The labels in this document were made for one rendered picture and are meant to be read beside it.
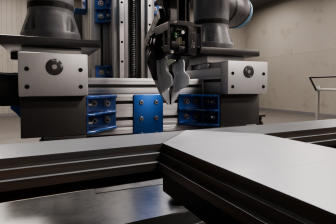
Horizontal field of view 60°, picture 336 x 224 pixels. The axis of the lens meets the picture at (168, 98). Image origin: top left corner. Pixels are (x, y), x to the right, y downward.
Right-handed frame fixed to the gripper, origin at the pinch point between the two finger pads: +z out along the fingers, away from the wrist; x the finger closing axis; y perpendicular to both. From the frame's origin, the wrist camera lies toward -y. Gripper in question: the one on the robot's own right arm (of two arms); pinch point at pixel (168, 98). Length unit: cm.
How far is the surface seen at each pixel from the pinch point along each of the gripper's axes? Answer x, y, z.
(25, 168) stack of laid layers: -26.4, 18.5, 6.6
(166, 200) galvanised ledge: 0.5, -1.9, 22.0
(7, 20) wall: -72, -985, -206
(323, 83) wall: 811, -549, -13
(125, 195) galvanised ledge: -6.4, -8.5, 22.0
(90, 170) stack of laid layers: -19.5, 19.1, 7.5
